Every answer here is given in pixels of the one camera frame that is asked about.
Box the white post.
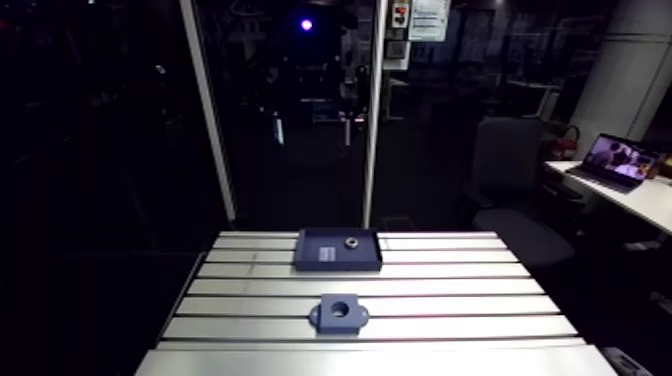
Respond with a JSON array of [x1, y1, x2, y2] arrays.
[[178, 0, 237, 222], [362, 0, 389, 229]]

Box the dark blue-grey housing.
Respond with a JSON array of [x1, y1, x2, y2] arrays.
[[308, 293, 370, 336]]

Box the dark office chair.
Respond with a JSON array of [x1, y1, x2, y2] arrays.
[[461, 115, 576, 270]]

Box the dark blue-grey tray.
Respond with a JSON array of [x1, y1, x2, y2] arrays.
[[292, 226, 384, 273]]

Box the white desk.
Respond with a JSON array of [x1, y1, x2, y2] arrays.
[[544, 159, 672, 235]]

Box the open laptop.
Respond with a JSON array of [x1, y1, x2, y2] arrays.
[[565, 132, 660, 194]]

